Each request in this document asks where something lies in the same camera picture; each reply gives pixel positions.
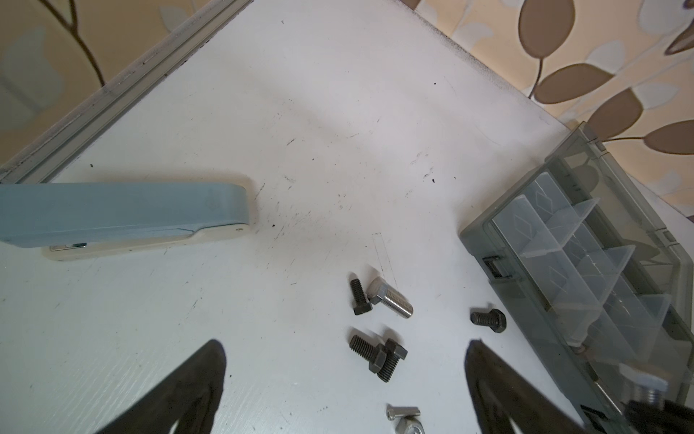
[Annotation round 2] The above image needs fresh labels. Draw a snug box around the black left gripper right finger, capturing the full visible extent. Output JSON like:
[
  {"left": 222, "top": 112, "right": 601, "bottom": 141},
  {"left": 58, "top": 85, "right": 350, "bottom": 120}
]
[{"left": 464, "top": 340, "right": 585, "bottom": 433}]

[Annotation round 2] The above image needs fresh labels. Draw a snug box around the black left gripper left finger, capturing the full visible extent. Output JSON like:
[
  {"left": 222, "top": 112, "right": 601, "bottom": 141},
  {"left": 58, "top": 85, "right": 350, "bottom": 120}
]
[{"left": 99, "top": 340, "right": 227, "bottom": 433}]

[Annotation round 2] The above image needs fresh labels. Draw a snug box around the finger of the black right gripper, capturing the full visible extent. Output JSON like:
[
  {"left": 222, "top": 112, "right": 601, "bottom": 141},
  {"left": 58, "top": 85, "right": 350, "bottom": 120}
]
[{"left": 624, "top": 401, "right": 693, "bottom": 434}]

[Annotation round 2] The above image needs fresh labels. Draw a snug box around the black hex bolt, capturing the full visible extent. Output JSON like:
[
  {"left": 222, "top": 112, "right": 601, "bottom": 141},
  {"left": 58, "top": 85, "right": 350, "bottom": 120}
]
[
  {"left": 470, "top": 309, "right": 507, "bottom": 334},
  {"left": 350, "top": 278, "right": 372, "bottom": 316},
  {"left": 377, "top": 338, "right": 408, "bottom": 383},
  {"left": 349, "top": 335, "right": 388, "bottom": 374}
]

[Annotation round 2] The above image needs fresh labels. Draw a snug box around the silver hex bolt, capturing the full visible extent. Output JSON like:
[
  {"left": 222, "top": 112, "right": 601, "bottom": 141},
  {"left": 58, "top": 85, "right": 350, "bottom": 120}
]
[{"left": 367, "top": 277, "right": 414, "bottom": 318}]

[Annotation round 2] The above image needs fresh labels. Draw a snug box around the pile of silver nuts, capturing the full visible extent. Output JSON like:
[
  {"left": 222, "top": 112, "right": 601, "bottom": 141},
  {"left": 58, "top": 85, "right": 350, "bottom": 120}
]
[{"left": 395, "top": 417, "right": 425, "bottom": 434}]

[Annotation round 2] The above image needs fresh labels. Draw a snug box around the silver small bolt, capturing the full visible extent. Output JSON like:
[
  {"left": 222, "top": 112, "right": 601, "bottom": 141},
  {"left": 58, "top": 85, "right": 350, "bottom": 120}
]
[{"left": 386, "top": 405, "right": 421, "bottom": 421}]

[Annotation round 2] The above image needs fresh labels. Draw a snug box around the grey plastic organizer box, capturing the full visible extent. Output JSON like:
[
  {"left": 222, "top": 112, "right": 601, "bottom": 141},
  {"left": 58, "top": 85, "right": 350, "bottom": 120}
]
[{"left": 460, "top": 124, "right": 693, "bottom": 433}]

